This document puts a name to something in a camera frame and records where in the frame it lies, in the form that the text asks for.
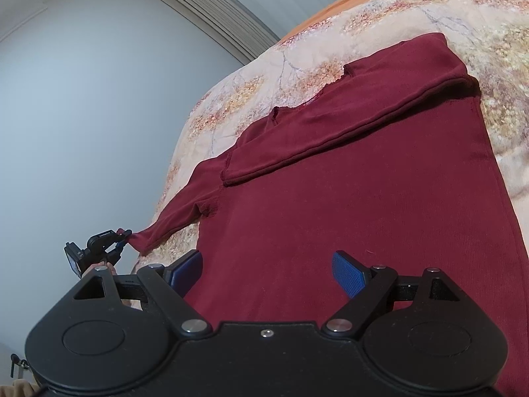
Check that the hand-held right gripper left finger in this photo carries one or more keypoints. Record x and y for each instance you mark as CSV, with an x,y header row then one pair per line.
x,y
188,271

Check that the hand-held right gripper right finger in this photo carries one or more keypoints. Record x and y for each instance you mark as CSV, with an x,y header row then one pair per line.
x,y
347,273

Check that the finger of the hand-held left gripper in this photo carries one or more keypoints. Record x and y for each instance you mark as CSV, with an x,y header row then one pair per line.
x,y
118,249
124,233

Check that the maroon long-sleeve shirt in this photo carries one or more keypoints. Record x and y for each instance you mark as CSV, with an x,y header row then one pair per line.
x,y
330,194

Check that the person's left hand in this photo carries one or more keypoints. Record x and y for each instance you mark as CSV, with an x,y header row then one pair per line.
x,y
101,267

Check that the small black object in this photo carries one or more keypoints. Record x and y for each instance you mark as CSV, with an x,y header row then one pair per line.
x,y
18,364

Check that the tan cloth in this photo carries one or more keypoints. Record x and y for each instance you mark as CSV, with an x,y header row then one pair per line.
x,y
18,389

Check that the beige pleated curtain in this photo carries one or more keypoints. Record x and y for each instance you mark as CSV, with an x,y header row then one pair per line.
x,y
198,4

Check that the orange bed sheet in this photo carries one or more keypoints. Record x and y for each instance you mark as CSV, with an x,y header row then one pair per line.
x,y
330,6

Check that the beige floral blanket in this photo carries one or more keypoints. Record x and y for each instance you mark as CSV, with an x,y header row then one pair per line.
x,y
487,20

